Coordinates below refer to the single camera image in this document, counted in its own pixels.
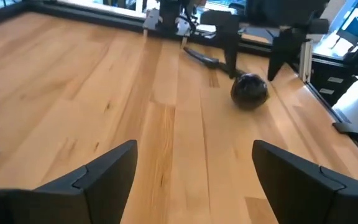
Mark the dark green avocado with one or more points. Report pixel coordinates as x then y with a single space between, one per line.
249 91

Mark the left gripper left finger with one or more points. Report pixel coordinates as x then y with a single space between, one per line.
98 183

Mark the black table clamp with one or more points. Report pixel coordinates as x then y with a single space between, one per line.
350 130

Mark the black kitchen knife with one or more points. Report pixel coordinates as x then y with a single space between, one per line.
202 57

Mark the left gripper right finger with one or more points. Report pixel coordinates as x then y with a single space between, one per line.
306 186

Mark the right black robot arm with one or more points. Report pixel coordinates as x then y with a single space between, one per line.
168 15

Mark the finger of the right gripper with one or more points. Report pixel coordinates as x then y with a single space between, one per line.
281 46
230 46

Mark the black drawer cabinet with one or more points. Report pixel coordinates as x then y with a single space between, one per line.
331 81

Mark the white corner bracket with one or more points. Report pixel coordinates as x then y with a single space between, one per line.
151 20
183 28

